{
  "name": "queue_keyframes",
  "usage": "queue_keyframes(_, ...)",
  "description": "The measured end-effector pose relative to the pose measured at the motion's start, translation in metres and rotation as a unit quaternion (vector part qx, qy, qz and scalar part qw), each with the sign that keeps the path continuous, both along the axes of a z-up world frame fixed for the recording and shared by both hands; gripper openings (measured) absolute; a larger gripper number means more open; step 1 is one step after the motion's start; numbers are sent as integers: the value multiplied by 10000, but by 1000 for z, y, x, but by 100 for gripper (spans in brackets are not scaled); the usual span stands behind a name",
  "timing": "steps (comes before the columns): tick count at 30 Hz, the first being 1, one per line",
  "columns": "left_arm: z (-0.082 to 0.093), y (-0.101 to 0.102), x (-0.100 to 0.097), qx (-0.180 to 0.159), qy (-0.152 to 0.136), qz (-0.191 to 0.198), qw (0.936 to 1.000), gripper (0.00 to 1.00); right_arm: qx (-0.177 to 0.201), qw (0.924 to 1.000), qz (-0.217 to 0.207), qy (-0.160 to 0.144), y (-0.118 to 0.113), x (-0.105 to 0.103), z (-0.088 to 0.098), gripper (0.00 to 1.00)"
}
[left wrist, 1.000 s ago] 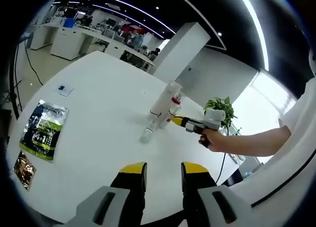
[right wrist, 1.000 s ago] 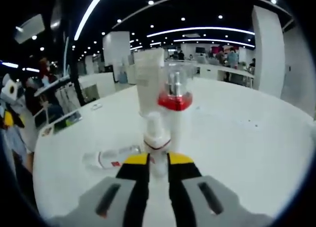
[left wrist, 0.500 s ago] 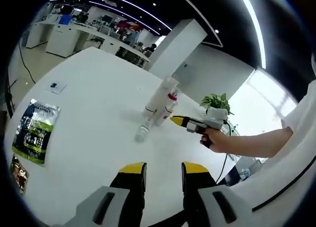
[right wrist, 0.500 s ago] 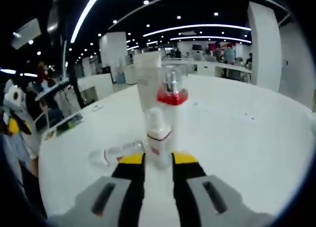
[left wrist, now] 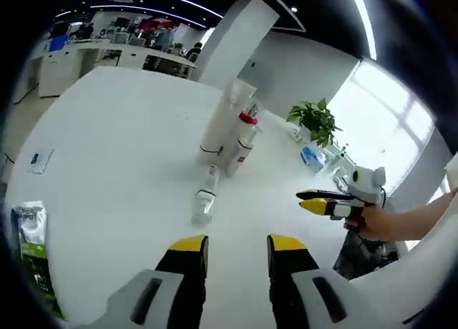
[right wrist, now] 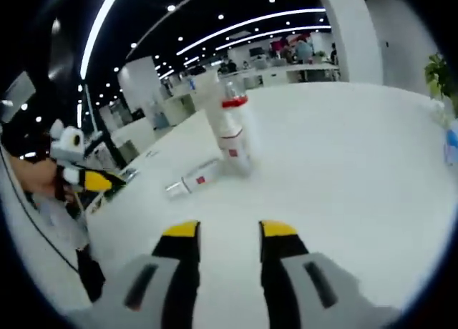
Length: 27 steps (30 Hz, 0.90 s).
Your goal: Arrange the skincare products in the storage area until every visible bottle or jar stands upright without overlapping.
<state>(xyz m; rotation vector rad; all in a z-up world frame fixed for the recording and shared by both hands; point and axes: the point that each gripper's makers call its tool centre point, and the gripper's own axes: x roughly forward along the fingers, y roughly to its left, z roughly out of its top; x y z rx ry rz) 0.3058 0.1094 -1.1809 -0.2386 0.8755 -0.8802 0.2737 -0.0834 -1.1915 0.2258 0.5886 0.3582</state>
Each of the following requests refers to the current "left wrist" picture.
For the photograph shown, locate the long ceiling light strip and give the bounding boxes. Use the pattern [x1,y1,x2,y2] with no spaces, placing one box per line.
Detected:
[348,0,379,61]

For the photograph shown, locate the white red-label skincare bottle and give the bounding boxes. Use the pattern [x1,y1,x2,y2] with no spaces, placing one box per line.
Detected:
[225,137,257,179]

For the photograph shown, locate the person's right hand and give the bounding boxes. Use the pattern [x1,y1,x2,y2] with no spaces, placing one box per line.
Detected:
[342,204,396,242]

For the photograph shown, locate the blue white tissue pack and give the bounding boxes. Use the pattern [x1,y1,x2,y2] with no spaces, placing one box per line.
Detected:
[299,145,327,172]

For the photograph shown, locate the long white office desk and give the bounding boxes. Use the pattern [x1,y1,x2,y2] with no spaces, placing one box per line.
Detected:
[30,39,198,99]

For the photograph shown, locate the person's white shirt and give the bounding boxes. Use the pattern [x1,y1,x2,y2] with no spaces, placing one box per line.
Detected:
[350,163,458,329]

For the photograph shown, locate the green potted plant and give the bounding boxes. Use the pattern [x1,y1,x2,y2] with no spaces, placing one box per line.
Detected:
[286,98,345,148]

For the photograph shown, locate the green black skincare sachet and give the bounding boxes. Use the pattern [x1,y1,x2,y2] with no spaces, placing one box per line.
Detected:
[9,199,68,322]

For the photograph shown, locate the clear skincare bottle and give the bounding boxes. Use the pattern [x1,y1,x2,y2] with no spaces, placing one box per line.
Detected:
[190,163,222,227]

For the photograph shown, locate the white square pillar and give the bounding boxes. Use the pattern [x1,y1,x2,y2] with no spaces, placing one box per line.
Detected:
[195,0,281,83]

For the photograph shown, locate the tall white skincare bottle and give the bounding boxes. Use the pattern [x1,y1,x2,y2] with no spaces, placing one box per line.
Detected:
[195,77,259,166]

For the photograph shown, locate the black office chair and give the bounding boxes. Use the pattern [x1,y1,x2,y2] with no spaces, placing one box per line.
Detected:
[332,232,400,282]

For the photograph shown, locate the silver dark-print skincare sachet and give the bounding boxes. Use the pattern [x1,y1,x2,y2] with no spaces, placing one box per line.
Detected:
[26,147,55,175]

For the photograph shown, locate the blue storage box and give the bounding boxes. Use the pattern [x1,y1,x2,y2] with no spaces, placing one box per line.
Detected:
[48,35,69,53]

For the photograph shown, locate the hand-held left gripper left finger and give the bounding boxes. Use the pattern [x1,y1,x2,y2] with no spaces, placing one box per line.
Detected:
[107,235,210,329]

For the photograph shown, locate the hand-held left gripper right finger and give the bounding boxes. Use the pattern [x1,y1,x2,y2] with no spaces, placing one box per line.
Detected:
[266,233,361,329]

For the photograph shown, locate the large bright window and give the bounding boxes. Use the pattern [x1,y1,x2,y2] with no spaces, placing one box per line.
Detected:
[327,59,440,195]

